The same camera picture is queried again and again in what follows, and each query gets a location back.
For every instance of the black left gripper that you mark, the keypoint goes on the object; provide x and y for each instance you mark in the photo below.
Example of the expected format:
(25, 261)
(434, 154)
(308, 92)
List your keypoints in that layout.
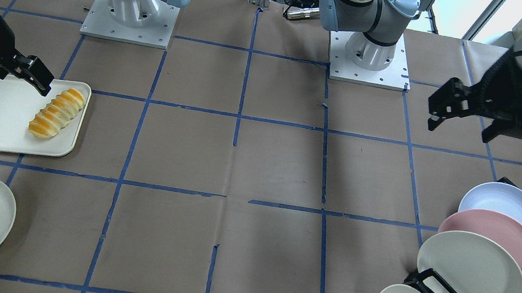
(502, 95)

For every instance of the striped bread roll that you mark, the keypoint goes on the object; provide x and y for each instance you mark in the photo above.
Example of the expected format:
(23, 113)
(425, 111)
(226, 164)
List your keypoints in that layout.
(57, 114)

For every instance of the blue plate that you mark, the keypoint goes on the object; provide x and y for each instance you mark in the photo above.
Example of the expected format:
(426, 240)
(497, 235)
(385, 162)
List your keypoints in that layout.
(495, 196)

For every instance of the pink plate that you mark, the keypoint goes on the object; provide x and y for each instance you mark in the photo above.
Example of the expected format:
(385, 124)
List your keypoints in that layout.
(496, 226)

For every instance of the cream plate in rack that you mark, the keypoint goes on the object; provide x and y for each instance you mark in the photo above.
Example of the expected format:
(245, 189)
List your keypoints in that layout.
(470, 263)

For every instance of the white rectangular tray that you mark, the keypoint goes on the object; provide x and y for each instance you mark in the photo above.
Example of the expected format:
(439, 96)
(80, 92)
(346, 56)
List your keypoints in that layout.
(20, 102)

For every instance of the silver flashlight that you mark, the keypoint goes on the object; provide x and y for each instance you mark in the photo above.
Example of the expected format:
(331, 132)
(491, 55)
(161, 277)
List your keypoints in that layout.
(302, 14)

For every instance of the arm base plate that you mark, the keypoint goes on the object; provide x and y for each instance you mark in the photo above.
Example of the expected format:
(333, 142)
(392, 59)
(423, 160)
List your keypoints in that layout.
(355, 59)
(142, 22)

